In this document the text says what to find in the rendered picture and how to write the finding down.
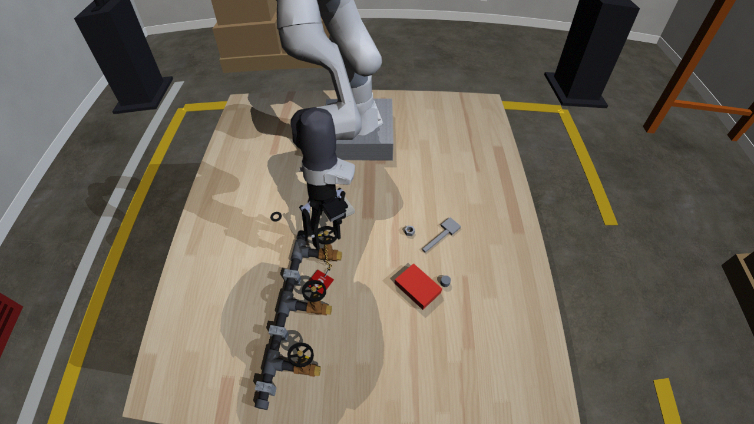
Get red rectangular block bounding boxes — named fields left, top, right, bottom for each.
left=395, top=264, right=442, bottom=310

